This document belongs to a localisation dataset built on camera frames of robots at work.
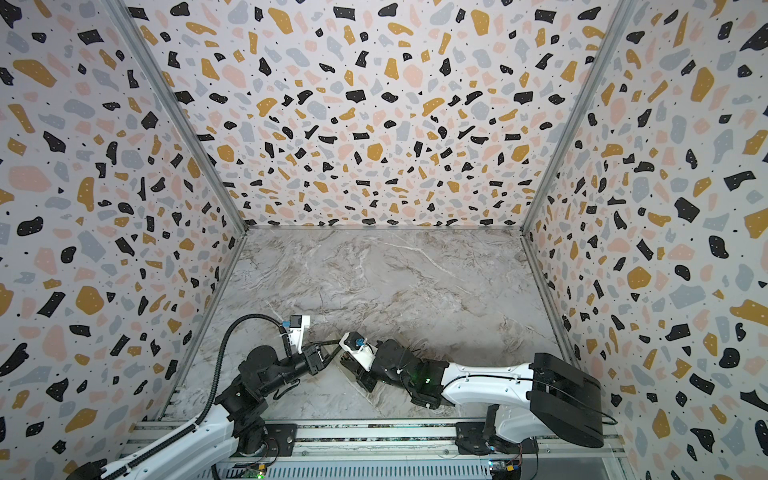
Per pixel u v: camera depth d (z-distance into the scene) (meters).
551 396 0.42
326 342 0.72
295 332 0.71
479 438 0.74
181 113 0.87
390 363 0.57
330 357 0.72
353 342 0.63
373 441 0.76
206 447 0.54
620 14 0.72
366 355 0.64
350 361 0.75
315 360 0.70
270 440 0.73
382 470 0.78
